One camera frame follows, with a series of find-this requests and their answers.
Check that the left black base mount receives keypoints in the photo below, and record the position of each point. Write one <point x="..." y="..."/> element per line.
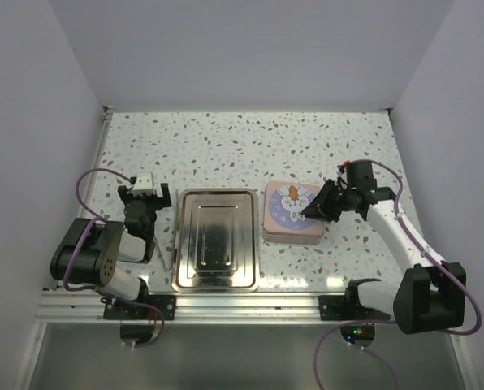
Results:
<point x="117" y="310"/>

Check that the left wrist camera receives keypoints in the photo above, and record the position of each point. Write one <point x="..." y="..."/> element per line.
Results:
<point x="144" y="184"/>

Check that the pink cookie tin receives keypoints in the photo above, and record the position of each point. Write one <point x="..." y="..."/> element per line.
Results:
<point x="292" y="238"/>

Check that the large steel tray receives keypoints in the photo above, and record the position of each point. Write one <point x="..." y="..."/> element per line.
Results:
<point x="217" y="242"/>

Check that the aluminium rail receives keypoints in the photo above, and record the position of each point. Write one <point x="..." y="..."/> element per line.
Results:
<point x="304" y="308"/>

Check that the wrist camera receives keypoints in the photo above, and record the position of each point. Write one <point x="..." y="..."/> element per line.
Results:
<point x="144" y="184"/>
<point x="342" y="170"/>

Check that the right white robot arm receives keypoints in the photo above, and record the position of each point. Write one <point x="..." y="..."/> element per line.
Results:
<point x="431" y="294"/>

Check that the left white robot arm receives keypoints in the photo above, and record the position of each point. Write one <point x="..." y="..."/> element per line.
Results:
<point x="87" y="257"/>

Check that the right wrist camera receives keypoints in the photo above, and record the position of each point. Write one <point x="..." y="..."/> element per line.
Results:
<point x="342" y="170"/>

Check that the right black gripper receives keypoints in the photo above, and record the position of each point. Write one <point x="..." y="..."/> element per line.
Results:
<point x="320" y="207"/>

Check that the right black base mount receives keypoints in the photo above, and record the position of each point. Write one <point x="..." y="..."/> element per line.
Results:
<point x="348" y="306"/>

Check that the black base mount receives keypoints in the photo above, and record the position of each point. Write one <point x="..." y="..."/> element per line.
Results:
<point x="117" y="310"/>
<point x="348" y="306"/>

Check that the square tin lid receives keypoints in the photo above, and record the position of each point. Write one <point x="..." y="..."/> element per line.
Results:
<point x="283" y="205"/>

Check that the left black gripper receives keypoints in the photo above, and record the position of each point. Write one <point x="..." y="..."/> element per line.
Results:
<point x="126" y="196"/>

